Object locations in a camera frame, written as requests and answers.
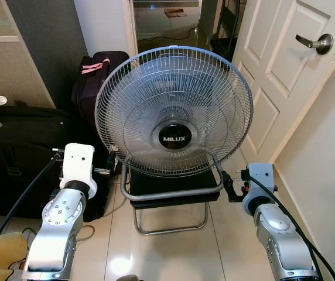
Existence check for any yellow cartoon print blanket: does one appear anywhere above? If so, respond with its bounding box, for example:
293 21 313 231
0 231 29 281

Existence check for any grey Milux table fan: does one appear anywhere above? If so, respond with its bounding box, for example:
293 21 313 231
95 46 254 179

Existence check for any purple fabric suitcase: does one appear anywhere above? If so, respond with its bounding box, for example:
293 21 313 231
71 51 130 141

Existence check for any large black fabric bag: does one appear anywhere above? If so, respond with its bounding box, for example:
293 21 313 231
0 107 114 222

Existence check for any pink ribbon tag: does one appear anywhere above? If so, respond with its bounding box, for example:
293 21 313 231
81 59 112 76

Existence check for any white panelled door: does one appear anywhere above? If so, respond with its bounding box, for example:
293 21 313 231
232 0 335 166

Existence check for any black furniture base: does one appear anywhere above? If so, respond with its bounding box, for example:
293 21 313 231
210 0 242 59

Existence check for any small red floor item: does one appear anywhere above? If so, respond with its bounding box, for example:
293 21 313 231
164 7 187 18

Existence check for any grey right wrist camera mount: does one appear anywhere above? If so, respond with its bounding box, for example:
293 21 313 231
247 163 275 197

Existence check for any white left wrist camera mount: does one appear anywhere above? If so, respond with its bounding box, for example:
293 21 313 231
60 143 97 194

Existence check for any grey floor cable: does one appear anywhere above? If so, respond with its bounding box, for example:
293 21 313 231
76 224 97 242

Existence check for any black seat metal frame chair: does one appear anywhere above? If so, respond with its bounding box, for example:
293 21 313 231
119 159 227 236

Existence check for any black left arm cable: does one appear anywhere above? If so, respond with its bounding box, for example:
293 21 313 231
0 149 64 270

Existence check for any silver lever door handle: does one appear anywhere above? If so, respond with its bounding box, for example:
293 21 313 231
295 33 334 56

